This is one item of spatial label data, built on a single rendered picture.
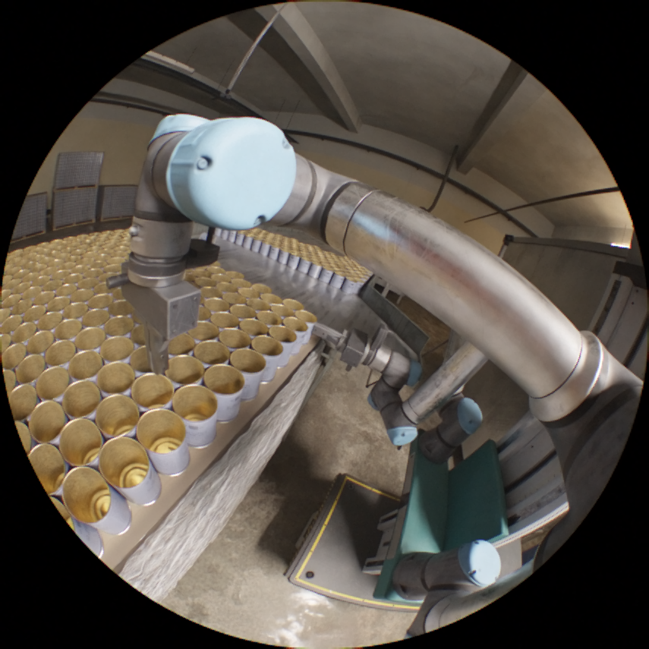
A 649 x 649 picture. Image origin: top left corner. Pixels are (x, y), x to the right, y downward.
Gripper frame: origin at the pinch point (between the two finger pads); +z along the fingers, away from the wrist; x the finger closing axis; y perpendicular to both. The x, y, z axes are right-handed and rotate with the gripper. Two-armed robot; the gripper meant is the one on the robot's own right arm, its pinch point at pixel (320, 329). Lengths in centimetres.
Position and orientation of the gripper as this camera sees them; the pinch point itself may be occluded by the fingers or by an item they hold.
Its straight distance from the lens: 64.2
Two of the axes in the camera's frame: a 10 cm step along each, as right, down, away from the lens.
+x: 2.5, -3.5, 9.0
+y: -3.5, 8.3, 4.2
